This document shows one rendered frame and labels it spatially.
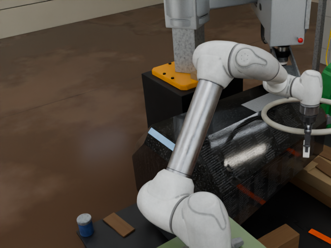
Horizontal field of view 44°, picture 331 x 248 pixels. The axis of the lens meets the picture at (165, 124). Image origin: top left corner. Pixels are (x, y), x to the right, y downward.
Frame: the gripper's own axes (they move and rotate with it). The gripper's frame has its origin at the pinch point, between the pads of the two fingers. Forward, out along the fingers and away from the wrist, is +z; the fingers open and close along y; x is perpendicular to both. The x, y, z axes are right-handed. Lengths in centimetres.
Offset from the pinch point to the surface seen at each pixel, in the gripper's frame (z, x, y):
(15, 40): 47, 482, 409
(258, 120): 2.7, 27.2, 37.2
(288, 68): -18, 12, 75
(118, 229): 79, 119, 9
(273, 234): 70, 15, 14
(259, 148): 14.4, 25.3, 22.7
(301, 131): -10.6, 3.1, -0.9
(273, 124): -10.3, 16.8, 5.4
